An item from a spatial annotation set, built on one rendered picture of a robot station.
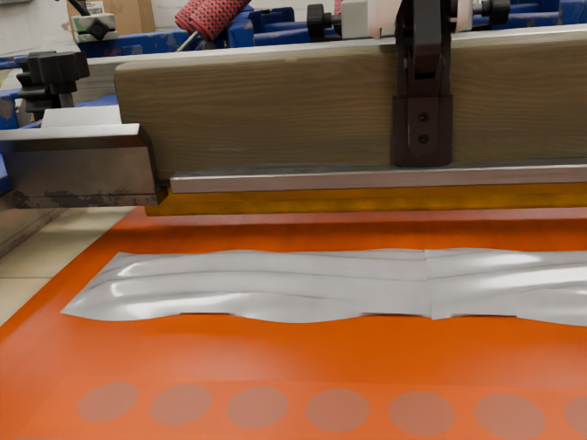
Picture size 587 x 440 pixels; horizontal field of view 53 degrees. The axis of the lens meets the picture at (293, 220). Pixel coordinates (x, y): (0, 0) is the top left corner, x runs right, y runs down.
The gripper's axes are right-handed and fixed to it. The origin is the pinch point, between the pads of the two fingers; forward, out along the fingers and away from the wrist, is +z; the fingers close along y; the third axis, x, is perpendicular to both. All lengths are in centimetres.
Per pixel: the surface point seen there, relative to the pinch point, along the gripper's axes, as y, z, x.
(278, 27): -95, 0, -25
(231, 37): -59, -1, -26
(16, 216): 3.0, 4.2, -25.5
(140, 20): -371, 7, -171
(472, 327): 12.5, 6.0, 1.5
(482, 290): 10.0, 5.6, 2.3
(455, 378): 16.0, 6.0, 0.5
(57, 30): -412, 11, -258
